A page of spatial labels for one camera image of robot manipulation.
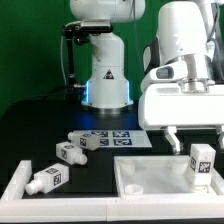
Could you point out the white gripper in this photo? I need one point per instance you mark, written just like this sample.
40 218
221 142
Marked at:
165 105

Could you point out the white square table top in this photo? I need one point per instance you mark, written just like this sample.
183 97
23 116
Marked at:
151 175

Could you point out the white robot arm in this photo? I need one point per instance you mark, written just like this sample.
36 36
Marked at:
187 31

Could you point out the white U-shaped fence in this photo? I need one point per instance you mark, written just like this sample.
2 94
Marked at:
15 208

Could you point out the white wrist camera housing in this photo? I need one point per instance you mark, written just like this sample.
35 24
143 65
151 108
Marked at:
165 74

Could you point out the white marker base plate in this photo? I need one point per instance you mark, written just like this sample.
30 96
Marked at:
120 138

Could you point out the black camera on mount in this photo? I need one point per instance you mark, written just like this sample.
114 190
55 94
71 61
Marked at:
87 27

